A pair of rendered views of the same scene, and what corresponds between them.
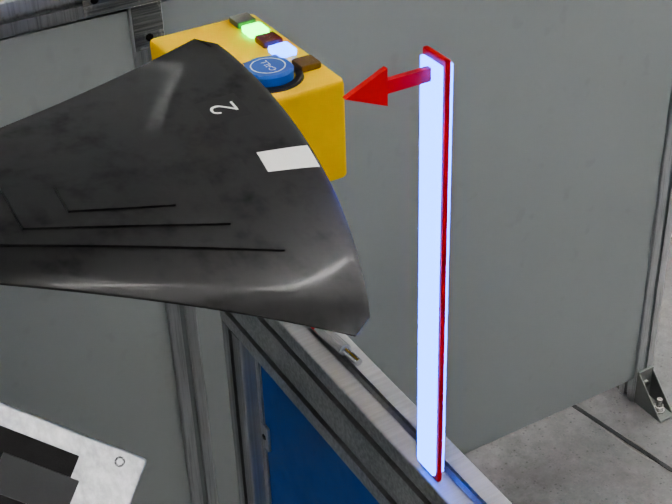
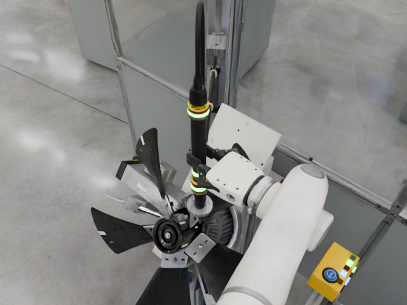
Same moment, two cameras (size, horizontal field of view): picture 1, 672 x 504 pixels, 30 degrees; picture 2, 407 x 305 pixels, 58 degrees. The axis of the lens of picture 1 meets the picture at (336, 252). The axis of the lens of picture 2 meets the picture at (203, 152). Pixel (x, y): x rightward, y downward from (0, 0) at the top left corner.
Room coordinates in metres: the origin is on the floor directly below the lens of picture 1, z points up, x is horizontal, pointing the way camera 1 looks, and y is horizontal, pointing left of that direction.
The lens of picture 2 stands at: (0.31, -0.28, 2.27)
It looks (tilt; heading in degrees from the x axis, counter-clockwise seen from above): 48 degrees down; 69
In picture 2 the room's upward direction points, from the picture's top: straight up
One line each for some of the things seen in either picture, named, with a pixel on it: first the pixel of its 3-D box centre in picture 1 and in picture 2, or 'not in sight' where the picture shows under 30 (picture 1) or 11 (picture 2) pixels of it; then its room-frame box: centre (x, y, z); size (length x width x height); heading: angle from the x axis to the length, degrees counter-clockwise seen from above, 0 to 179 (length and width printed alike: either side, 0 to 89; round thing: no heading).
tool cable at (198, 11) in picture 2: not in sight; (209, 50); (0.62, 0.48, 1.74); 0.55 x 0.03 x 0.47; 64
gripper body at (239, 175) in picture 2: not in sight; (237, 180); (0.56, 0.15, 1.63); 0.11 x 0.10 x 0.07; 119
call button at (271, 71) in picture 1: (268, 73); (330, 275); (0.89, 0.05, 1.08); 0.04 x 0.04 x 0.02
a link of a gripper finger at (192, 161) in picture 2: not in sight; (194, 167); (0.48, 0.21, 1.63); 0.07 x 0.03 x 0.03; 119
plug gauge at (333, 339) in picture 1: (331, 337); not in sight; (0.83, 0.01, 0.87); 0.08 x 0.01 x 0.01; 32
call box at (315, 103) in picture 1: (247, 113); (332, 272); (0.93, 0.07, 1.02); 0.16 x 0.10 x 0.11; 29
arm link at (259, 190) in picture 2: not in sight; (260, 195); (0.58, 0.09, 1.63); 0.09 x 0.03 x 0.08; 29
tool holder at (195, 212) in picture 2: not in sight; (200, 192); (0.50, 0.25, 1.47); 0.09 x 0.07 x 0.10; 64
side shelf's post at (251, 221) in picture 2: not in sight; (249, 232); (0.93, 0.61, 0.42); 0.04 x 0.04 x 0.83; 29
